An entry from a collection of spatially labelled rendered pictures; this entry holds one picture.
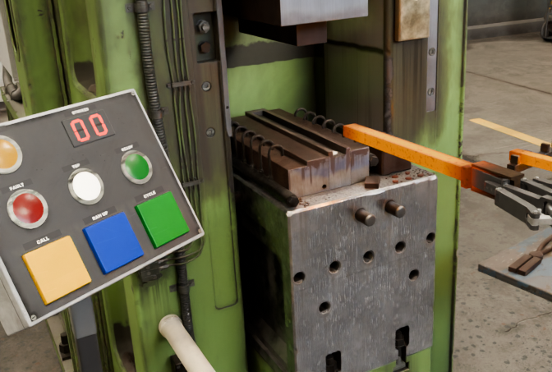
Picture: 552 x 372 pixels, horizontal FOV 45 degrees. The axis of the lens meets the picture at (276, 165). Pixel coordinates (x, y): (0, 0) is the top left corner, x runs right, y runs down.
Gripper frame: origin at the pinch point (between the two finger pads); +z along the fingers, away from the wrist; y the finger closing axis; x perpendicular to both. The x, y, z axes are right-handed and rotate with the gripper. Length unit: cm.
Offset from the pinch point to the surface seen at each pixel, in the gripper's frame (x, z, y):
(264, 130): -8, 69, -5
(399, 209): -19.2, 33.8, 8.3
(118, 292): -55, 95, -40
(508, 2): -71, 585, 608
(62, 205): 1, 26, -59
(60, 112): 12, 35, -56
